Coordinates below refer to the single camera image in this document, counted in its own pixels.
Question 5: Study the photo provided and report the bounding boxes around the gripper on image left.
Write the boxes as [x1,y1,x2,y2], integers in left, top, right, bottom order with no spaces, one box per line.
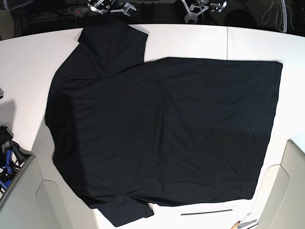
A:
[110,2,136,17]

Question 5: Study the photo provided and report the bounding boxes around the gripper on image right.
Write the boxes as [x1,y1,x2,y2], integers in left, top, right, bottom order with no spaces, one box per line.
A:
[181,0,203,23]

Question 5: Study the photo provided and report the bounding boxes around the black T-shirt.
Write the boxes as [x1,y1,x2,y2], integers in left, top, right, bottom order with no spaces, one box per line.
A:
[45,18,283,227]

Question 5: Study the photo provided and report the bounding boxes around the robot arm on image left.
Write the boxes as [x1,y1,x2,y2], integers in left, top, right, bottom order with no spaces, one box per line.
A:
[87,0,137,17]

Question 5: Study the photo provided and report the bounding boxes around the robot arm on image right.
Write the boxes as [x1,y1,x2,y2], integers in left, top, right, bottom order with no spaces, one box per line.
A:
[181,0,228,24]

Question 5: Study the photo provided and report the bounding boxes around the blue and black clutter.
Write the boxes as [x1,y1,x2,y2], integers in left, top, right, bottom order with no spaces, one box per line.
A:
[0,125,33,196]

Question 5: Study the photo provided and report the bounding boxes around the grey chair back right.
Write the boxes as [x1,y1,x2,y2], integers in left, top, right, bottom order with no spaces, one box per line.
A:
[250,140,305,229]

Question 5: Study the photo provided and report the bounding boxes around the grey chair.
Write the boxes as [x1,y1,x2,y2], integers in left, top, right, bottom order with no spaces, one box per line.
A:
[250,140,305,229]
[0,156,72,229]

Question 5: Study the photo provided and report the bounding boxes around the tools at bottom edge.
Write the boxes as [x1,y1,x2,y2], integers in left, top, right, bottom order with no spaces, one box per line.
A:
[231,212,258,229]

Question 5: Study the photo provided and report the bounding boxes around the grey chair back left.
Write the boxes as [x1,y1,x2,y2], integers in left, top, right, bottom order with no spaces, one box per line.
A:
[0,156,72,229]

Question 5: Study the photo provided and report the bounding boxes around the grey cable loops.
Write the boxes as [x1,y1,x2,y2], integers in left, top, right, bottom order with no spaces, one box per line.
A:
[261,0,289,33]

